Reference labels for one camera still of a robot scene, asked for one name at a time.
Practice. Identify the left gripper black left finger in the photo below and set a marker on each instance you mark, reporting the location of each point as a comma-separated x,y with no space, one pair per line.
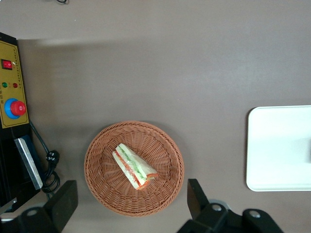
63,206

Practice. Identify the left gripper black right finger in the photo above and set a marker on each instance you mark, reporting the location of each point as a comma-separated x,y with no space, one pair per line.
199,208

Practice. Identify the triangle sandwich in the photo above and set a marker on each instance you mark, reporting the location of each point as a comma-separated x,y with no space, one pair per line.
131,162

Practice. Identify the round brown wicker basket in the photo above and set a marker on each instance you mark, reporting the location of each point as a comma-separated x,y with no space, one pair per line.
109,182

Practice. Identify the beige plastic tray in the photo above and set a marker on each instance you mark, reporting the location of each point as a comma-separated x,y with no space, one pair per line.
274,145

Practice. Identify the black machine with yellow panel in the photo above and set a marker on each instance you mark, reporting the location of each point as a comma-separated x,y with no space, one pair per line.
12,72

